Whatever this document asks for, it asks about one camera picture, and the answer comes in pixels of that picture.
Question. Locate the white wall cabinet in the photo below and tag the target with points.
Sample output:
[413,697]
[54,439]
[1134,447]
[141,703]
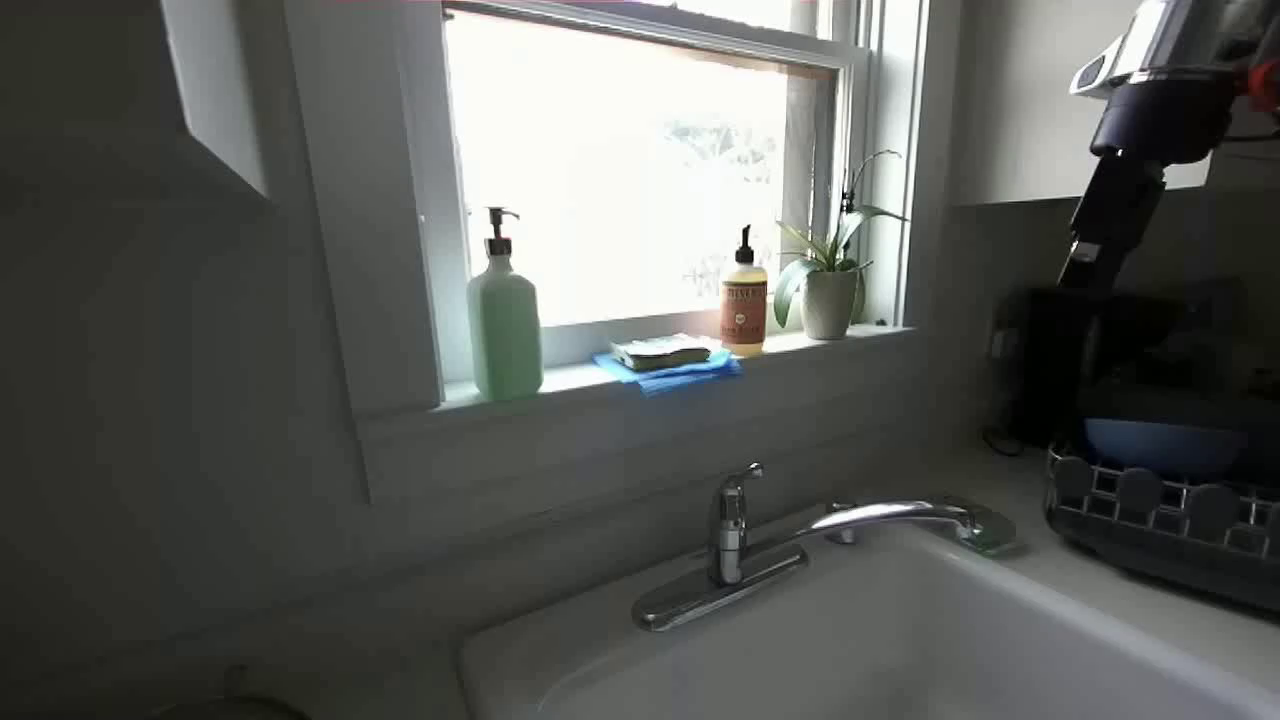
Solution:
[1027,107]
[223,81]

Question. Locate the white sink basin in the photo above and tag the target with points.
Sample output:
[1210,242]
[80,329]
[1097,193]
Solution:
[866,642]

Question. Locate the potted green plant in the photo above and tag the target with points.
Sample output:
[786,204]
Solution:
[828,300]

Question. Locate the amber soap pump bottle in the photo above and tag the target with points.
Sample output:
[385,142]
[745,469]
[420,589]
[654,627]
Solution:
[745,310]

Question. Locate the kitchen sponge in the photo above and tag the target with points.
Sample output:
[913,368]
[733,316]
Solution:
[661,352]

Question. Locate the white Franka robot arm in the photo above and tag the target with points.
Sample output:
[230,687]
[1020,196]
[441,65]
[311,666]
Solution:
[1162,40]

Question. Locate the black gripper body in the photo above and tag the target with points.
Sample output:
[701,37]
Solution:
[1110,212]

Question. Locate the green soap pump dispenser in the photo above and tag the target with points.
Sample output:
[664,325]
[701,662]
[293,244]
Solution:
[507,333]

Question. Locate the white window frame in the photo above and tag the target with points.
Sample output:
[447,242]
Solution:
[385,203]

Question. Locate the chrome sink faucet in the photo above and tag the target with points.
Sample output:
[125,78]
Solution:
[729,540]

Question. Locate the blue bowl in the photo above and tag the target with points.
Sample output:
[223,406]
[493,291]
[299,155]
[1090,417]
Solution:
[1162,447]

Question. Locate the blue sponge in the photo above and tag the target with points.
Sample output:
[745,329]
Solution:
[664,379]

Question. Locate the grey dish rack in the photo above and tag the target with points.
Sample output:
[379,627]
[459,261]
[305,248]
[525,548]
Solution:
[1174,527]

